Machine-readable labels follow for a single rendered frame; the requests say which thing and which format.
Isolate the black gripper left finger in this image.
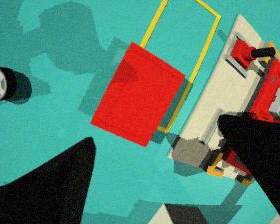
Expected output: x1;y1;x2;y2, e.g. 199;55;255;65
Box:
0;137;96;224

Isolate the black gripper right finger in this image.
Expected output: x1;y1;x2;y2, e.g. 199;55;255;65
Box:
218;115;280;213

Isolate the red hollow shell with corner bosses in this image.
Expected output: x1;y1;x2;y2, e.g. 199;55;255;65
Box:
91;41;187;147

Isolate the black toy tyre with grey hub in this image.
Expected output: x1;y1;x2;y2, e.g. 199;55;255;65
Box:
0;67;16;100

